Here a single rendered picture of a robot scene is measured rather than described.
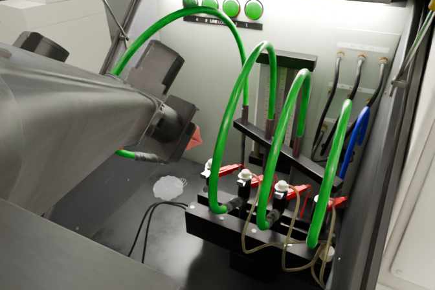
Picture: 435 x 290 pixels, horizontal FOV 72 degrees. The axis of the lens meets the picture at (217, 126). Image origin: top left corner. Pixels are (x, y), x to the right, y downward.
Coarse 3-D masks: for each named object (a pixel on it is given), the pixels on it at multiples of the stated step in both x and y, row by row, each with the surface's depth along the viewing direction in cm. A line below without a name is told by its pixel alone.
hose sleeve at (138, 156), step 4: (136, 152) 61; (140, 152) 62; (136, 156) 61; (140, 156) 62; (144, 156) 62; (148, 156) 63; (152, 156) 64; (156, 156) 65; (136, 160) 61; (140, 160) 62; (144, 160) 63; (148, 160) 63; (152, 160) 64; (156, 160) 65; (160, 160) 66
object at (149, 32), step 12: (180, 12) 54; (192, 12) 56; (204, 12) 58; (216, 12) 60; (156, 24) 52; (228, 24) 63; (144, 36) 51; (240, 36) 67; (132, 48) 51; (240, 48) 69; (120, 60) 51; (120, 72) 51; (132, 156) 60
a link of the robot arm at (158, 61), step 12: (156, 48) 40; (168, 48) 40; (144, 60) 39; (156, 60) 40; (168, 60) 40; (180, 60) 42; (132, 72) 39; (144, 72) 39; (156, 72) 40; (168, 72) 42; (144, 84) 39; (156, 84) 40; (168, 84) 43; (156, 96) 40; (156, 120) 35
